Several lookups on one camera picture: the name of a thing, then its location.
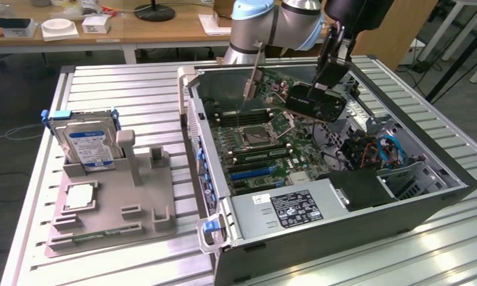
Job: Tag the silver CPU chip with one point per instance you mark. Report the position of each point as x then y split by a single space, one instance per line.
79 196

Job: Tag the blue case latch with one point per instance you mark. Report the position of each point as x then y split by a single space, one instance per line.
211 227

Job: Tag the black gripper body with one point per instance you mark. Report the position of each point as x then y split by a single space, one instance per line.
362 12

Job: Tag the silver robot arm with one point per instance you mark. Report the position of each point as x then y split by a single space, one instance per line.
271 26

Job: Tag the blue expansion slot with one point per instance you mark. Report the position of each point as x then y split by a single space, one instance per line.
251 174

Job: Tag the white box with dark top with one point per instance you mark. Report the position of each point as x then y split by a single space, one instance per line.
18 29

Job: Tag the clear plastic bag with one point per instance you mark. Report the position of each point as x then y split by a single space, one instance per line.
75 12

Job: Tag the black open PC case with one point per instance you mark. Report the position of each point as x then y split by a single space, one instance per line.
342 253

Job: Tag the silver chipset heat sink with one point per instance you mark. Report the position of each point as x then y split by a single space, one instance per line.
300 177

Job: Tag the black round lamp base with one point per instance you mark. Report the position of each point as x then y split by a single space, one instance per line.
155 12

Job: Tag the wooden desk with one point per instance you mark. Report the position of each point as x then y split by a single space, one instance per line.
163 32

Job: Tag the grey parts rack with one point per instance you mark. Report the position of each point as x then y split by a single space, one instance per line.
111 208

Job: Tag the brown cardboard box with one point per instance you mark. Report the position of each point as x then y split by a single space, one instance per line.
223 7

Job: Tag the thin socket locking lever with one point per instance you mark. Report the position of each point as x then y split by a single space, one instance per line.
239 116

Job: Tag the RAM stick with white label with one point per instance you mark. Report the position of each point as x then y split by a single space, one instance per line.
263 154

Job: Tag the silver socket cover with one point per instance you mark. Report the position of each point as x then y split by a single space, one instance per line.
282 126

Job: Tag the silver disk bay frame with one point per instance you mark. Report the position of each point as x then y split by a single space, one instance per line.
414 181

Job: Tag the white table frame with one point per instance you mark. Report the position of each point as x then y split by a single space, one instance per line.
454 18

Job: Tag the brown wooden cabinet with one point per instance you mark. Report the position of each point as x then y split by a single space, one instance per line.
398 38

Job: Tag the black slanted pole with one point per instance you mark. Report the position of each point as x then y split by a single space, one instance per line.
463 59

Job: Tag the black power strip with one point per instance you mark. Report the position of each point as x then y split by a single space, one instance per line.
422 67

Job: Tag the blue card retention clip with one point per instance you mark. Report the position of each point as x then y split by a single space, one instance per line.
200 156

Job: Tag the silver perforated drive cage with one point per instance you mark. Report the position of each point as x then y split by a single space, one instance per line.
376 123

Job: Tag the small white box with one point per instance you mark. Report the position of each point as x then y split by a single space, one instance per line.
95 25

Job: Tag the white paper stack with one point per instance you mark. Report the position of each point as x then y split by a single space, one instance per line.
215 26

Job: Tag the hard disk in blue carrier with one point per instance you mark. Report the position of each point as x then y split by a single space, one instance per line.
87 143

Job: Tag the CPU socket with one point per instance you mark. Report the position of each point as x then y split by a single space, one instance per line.
255 135

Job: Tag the silver power supply unit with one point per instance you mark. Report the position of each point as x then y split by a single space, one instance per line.
294 205

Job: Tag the green RAM stick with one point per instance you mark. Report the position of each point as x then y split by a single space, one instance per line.
99 235

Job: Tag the grey cup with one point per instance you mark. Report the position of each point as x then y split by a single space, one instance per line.
40 2

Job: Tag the black graphics card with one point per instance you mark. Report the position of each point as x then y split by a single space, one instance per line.
314 104

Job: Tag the white round dish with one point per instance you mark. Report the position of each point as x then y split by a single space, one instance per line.
59 28

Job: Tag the green motherboard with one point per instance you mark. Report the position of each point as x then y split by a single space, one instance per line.
298 161

